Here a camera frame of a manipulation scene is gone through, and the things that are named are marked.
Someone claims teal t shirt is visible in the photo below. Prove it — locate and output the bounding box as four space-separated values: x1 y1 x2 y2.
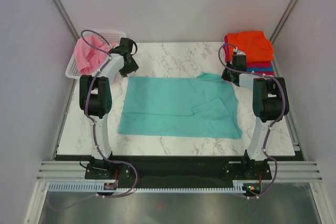
118 73 242 140

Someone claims white plastic basket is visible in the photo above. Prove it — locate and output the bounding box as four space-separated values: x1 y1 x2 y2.
65 29 126 80

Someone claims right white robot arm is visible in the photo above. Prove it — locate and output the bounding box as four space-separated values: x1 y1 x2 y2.
222 51 289 179

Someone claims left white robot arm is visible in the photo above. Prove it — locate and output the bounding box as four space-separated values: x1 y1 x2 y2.
75 35 139 180

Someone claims blue folded t shirt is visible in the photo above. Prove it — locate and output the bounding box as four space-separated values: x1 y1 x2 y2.
247 67 274 74

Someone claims bottom magenta folded t shirt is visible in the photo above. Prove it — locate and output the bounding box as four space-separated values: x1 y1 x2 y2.
247 71 274 76

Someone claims pink t shirt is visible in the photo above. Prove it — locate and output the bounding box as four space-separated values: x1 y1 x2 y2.
73 35 111 75

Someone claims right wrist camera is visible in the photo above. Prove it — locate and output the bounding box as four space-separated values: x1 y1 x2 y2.
233 48 246 56

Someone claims right aluminium frame post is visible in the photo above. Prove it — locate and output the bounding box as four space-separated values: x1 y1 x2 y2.
269 0 315 44

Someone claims aluminium frame post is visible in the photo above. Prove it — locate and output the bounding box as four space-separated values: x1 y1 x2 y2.
52 0 79 41
269 0 315 44

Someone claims left aluminium frame post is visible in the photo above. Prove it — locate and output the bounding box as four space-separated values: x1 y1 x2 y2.
52 0 79 41

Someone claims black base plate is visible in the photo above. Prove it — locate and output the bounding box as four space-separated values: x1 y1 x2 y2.
83 154 274 189

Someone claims white slotted cable duct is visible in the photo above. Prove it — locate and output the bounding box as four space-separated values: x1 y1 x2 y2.
47 182 256 194

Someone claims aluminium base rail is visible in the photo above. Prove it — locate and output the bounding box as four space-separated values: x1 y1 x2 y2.
37 161 322 183

